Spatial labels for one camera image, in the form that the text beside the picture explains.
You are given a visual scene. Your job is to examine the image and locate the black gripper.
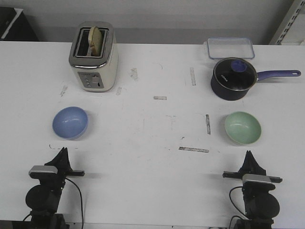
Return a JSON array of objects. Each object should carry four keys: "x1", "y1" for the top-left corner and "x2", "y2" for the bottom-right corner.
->
[
  {"x1": 222, "y1": 150, "x2": 283, "y2": 191},
  {"x1": 44, "y1": 147, "x2": 85, "y2": 188}
]

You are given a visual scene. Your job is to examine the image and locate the green bowl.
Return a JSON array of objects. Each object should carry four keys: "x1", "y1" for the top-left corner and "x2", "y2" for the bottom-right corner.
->
[{"x1": 224, "y1": 111, "x2": 262, "y2": 145}]

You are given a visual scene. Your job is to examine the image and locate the blue bowl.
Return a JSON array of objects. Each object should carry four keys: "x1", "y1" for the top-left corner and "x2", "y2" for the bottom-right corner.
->
[{"x1": 52, "y1": 106, "x2": 89, "y2": 140}]

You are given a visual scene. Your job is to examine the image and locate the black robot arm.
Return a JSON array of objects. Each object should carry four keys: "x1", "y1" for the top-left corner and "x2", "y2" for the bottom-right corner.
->
[
  {"x1": 222, "y1": 150, "x2": 283, "y2": 229},
  {"x1": 25, "y1": 147, "x2": 85, "y2": 229}
]

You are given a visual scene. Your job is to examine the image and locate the dark blue saucepan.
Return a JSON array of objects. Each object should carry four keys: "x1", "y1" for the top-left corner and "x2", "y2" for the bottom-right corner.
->
[{"x1": 211, "y1": 68, "x2": 301, "y2": 101}]

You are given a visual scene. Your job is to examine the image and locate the glass pot lid blue knob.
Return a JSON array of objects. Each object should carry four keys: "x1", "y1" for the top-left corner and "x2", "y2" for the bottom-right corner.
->
[{"x1": 213, "y1": 57, "x2": 257, "y2": 91}]

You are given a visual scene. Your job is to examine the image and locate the cream and chrome toaster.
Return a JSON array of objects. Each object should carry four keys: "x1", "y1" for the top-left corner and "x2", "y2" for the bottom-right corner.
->
[{"x1": 69, "y1": 21, "x2": 119, "y2": 92}]

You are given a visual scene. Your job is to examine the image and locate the clear plastic food container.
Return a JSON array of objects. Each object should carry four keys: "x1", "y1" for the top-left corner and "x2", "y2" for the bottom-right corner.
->
[{"x1": 204, "y1": 37, "x2": 255, "y2": 60}]

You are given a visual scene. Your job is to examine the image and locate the bread slice in toaster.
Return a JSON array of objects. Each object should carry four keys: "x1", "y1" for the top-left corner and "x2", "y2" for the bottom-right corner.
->
[{"x1": 88, "y1": 26, "x2": 103, "y2": 56}]

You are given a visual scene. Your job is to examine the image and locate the metal shelf upright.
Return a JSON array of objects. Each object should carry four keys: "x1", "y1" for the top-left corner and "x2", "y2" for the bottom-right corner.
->
[{"x1": 269, "y1": 0, "x2": 305, "y2": 45}]

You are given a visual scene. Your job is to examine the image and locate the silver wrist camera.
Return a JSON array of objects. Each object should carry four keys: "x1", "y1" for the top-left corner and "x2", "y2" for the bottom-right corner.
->
[
  {"x1": 29, "y1": 165, "x2": 58, "y2": 179},
  {"x1": 242, "y1": 174, "x2": 272, "y2": 185}
]

